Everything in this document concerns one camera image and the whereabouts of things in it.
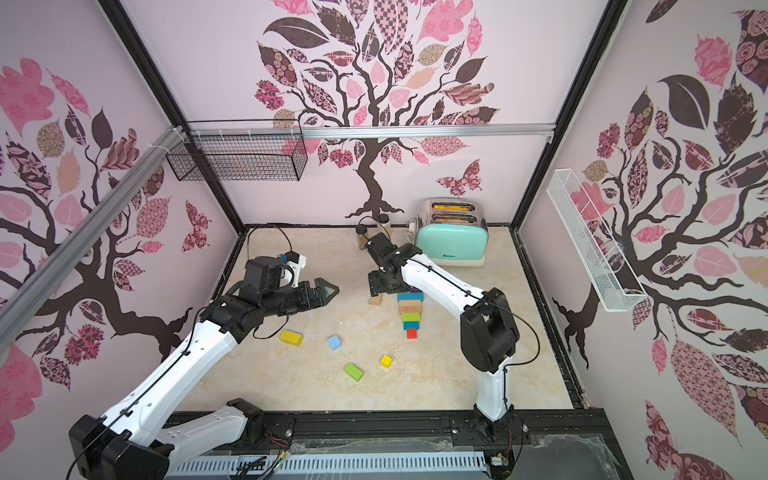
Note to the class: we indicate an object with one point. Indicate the mint green toaster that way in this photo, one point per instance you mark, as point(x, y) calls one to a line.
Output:
point(452, 232)

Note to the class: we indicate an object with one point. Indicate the aluminium frame bar rear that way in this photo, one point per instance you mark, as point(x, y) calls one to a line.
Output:
point(424, 131)

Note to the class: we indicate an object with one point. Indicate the aluminium frame bar left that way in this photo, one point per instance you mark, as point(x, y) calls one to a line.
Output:
point(29, 298)

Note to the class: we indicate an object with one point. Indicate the white slotted cable duct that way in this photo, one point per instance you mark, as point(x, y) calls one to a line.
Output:
point(331, 466)

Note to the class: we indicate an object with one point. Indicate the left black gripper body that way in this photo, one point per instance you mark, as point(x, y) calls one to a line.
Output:
point(289, 300)

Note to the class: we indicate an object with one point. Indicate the light blue cube block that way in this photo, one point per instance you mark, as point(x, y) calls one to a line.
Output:
point(334, 343)

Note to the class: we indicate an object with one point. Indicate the white wire shelf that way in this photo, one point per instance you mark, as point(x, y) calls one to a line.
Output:
point(581, 208)

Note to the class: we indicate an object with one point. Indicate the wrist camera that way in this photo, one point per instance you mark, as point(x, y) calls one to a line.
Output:
point(380, 246)
point(268, 274)

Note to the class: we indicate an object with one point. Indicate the aluminium frame bar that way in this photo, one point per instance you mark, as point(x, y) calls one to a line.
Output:
point(424, 131)
point(29, 298)

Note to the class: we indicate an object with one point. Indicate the pale spice jar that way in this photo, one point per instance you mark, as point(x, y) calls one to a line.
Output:
point(384, 225)

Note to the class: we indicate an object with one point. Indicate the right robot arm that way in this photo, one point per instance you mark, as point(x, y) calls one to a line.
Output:
point(488, 328)

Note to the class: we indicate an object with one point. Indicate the long teal rectangle block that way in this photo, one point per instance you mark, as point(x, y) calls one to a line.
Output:
point(410, 296)

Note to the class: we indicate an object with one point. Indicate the yellow rectangle block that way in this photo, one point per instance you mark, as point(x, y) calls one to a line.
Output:
point(291, 338)

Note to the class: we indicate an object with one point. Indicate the plain wood rectangle block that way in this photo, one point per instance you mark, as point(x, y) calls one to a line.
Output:
point(410, 304)

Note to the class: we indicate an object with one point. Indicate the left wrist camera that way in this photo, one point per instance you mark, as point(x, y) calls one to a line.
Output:
point(268, 274)

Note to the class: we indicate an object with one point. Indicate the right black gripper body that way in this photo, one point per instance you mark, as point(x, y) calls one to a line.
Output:
point(384, 281)

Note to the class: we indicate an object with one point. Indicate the black wire basket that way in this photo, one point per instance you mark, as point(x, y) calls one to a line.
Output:
point(271, 153)

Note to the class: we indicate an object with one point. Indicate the green rectangle block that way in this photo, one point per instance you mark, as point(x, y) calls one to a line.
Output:
point(354, 372)
point(411, 317)

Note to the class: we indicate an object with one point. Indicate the green rectangle block front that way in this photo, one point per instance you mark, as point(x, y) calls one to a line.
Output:
point(354, 372)

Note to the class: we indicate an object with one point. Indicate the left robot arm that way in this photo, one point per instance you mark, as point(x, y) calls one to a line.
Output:
point(162, 384)

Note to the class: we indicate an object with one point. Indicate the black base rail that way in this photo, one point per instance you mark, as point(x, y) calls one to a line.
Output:
point(283, 428)

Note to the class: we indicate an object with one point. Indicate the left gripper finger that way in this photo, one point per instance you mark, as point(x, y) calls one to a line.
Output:
point(325, 295)
point(322, 283)

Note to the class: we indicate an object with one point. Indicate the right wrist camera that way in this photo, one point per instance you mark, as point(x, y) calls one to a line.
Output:
point(380, 246)

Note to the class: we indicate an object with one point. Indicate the printed wood rectangle block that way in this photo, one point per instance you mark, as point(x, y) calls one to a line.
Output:
point(409, 310)

